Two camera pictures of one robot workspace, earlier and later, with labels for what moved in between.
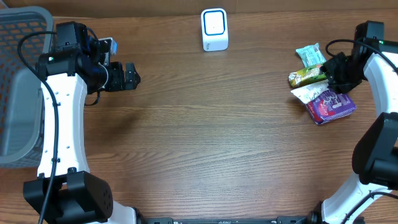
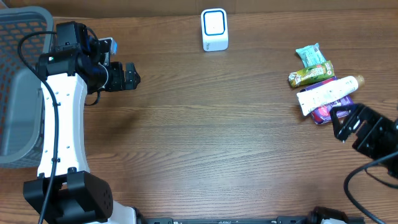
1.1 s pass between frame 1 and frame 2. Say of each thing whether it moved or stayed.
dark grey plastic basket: stayed
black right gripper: moved
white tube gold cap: moved
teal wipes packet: stayed
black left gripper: stayed
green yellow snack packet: stayed
